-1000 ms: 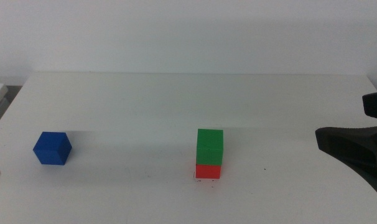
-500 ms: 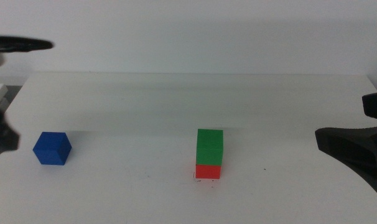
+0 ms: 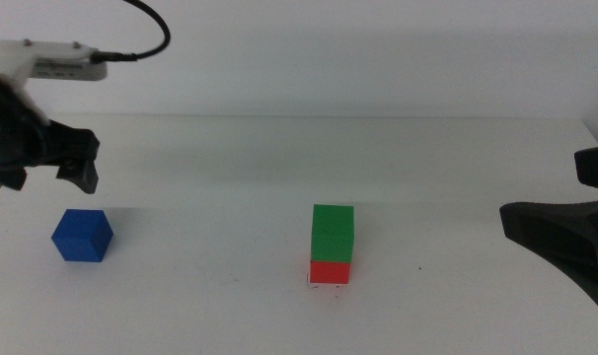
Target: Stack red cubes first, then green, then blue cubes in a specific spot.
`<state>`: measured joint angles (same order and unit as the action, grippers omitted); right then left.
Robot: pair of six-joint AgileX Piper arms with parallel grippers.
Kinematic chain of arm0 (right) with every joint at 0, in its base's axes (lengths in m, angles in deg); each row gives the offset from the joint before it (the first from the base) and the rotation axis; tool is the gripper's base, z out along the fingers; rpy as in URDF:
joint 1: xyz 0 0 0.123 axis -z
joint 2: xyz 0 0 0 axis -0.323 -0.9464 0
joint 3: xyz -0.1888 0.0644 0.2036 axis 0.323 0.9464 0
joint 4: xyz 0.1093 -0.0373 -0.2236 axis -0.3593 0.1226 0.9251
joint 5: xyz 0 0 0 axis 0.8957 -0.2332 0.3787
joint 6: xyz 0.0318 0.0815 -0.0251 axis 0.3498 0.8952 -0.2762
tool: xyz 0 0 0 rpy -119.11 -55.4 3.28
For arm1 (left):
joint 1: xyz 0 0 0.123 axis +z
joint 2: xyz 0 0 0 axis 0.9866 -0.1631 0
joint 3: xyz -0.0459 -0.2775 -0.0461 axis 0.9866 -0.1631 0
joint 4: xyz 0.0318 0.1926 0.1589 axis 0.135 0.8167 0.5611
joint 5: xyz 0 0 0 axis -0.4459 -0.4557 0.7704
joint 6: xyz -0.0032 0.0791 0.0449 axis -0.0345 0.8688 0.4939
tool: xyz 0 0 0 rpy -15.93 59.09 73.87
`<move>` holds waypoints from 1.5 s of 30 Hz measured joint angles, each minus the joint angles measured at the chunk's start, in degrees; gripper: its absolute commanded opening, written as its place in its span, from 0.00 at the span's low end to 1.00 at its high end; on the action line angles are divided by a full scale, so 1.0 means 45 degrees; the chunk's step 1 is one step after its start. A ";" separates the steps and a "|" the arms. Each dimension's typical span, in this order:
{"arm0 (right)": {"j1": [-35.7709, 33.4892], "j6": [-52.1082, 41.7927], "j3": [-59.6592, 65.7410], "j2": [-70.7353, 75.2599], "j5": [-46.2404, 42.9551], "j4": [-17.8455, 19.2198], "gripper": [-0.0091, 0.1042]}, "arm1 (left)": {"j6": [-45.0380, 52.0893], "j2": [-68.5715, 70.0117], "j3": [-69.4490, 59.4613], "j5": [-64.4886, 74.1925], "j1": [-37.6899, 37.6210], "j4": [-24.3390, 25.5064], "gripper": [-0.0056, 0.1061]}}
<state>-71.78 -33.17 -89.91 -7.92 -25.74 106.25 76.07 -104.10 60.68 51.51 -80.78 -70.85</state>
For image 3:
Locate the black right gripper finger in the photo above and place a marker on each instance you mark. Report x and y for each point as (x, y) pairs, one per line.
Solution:
(570, 236)
(597, 166)

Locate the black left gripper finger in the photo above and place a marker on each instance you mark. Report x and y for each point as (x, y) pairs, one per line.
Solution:
(5, 178)
(82, 175)

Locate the blue cube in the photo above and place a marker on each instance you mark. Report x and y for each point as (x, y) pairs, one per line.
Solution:
(81, 236)

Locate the green cube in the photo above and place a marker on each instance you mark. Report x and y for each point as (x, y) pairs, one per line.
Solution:
(332, 232)

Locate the red cube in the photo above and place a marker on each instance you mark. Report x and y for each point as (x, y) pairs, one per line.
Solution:
(329, 272)

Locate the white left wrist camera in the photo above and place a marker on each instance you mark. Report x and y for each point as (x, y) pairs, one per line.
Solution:
(47, 59)

